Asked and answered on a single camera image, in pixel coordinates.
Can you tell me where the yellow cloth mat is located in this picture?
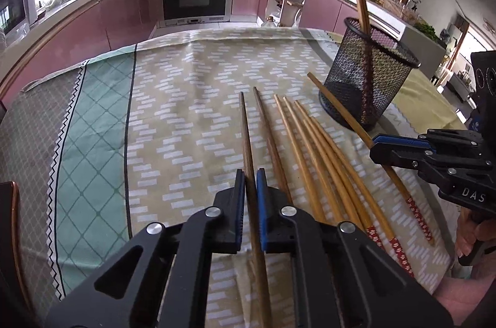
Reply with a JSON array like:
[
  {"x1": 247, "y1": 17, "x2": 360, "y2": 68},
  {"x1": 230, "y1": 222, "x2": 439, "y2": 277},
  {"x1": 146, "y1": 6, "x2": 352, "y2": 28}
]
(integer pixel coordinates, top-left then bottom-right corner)
[{"x1": 324, "y1": 31, "x2": 466, "y2": 131}]

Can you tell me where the right hand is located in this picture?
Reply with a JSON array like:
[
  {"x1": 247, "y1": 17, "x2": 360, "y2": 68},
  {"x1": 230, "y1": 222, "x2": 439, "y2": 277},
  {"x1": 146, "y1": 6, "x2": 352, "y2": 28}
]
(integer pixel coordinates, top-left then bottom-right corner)
[{"x1": 455, "y1": 208, "x2": 496, "y2": 257}]

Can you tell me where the pink sleeve forearm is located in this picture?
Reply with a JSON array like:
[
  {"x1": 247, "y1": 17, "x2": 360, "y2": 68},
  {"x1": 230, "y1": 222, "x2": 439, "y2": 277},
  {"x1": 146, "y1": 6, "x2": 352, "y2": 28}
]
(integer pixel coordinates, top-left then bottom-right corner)
[{"x1": 434, "y1": 276, "x2": 495, "y2": 327}]

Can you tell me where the light bamboo chopstick three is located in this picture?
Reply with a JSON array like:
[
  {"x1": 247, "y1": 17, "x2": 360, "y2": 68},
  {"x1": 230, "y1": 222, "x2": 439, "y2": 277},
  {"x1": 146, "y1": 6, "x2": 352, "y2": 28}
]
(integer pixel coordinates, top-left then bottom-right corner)
[{"x1": 295, "y1": 101, "x2": 384, "y2": 249}]

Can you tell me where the chopstick beside mesh cup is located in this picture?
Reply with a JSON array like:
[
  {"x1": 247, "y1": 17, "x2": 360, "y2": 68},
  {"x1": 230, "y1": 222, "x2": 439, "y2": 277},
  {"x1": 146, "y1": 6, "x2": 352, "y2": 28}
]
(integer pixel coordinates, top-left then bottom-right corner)
[{"x1": 307, "y1": 72, "x2": 436, "y2": 246}]

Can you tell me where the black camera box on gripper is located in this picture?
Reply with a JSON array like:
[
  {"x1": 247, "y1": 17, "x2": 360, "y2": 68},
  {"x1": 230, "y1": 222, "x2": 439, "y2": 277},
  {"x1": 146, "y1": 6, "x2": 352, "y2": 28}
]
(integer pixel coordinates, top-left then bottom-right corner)
[{"x1": 470, "y1": 50, "x2": 496, "y2": 134}]

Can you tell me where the dark brown chopstick on table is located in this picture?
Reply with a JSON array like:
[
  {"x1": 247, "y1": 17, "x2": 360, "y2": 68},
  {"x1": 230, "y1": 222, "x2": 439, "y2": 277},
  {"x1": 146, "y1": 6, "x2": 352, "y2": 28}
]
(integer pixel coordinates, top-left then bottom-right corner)
[{"x1": 252, "y1": 86, "x2": 293, "y2": 205}]

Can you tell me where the black mesh utensil cup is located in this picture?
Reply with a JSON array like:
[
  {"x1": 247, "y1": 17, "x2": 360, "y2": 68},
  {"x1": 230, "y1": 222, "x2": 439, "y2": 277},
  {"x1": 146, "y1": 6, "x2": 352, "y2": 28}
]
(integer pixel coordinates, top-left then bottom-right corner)
[{"x1": 323, "y1": 17, "x2": 420, "y2": 132}]

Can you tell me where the pink lower cabinets left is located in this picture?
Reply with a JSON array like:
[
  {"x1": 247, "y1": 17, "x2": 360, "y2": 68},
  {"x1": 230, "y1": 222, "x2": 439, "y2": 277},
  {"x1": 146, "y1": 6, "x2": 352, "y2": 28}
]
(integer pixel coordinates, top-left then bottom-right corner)
[{"x1": 1, "y1": 0, "x2": 163, "y2": 107}]

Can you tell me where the light bamboo chopstick one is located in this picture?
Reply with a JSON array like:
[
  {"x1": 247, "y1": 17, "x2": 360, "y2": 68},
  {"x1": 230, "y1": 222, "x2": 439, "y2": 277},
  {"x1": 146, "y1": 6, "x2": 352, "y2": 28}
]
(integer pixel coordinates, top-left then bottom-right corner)
[{"x1": 274, "y1": 94, "x2": 327, "y2": 222}]

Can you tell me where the light bamboo chopstick two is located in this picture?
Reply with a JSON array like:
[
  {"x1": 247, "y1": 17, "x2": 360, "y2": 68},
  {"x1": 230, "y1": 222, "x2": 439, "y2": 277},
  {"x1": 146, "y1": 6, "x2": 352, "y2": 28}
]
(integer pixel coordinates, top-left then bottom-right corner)
[{"x1": 283, "y1": 96, "x2": 344, "y2": 223}]

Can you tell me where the patterned green beige tablecloth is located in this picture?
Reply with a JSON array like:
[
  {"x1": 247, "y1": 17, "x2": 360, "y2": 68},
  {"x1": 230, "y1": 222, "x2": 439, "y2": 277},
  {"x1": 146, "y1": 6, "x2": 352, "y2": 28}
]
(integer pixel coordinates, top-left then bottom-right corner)
[{"x1": 1, "y1": 28, "x2": 457, "y2": 323}]

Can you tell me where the light bamboo chopstick four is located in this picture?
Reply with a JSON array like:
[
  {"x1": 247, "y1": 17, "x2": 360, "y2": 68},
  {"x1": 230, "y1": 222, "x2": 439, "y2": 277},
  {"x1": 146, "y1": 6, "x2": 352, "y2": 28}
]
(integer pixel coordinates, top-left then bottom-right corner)
[{"x1": 310, "y1": 116, "x2": 414, "y2": 278}]

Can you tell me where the white microwave oven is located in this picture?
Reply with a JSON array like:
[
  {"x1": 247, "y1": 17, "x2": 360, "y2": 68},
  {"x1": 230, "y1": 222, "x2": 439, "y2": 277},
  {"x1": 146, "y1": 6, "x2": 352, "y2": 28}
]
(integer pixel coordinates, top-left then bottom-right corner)
[{"x1": 0, "y1": 0, "x2": 38, "y2": 36}]

